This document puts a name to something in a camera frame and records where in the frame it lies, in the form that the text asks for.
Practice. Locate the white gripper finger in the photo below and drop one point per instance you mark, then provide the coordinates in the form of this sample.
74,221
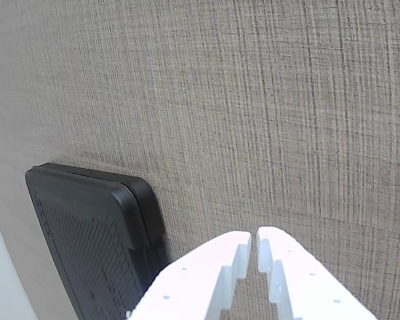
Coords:
193,276
300,276

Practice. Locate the black flat plastic case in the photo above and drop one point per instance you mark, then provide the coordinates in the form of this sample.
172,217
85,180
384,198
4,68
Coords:
86,240

